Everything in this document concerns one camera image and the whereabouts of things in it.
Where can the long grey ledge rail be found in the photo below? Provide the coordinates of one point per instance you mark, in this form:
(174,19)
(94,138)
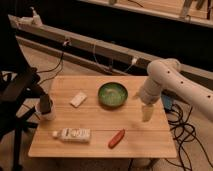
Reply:
(109,50)

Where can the wooden table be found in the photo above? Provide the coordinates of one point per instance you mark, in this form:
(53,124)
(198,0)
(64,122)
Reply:
(150,139)

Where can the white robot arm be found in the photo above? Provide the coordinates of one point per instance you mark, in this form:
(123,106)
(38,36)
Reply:
(165,74)

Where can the green ceramic bowl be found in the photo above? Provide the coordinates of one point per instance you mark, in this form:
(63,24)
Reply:
(112,94)

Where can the white rectangular sponge block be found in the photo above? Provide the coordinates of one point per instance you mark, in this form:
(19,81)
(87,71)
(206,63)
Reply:
(78,99)

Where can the clear plastic bottle white label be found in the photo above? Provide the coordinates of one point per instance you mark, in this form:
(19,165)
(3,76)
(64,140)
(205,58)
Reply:
(73,135)

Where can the red orange oblong object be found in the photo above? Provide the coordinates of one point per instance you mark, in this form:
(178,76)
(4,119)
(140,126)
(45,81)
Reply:
(116,139)

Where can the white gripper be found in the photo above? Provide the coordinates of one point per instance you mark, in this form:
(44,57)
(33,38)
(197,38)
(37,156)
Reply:
(147,112)

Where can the blue box on floor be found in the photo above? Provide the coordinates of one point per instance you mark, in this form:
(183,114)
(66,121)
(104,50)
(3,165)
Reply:
(167,102)

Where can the black chair stand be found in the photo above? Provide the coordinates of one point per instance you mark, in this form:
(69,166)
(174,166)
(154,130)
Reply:
(18,81)

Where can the white spray bottle on ledge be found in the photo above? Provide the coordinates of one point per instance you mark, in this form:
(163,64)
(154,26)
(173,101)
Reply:
(36,17)

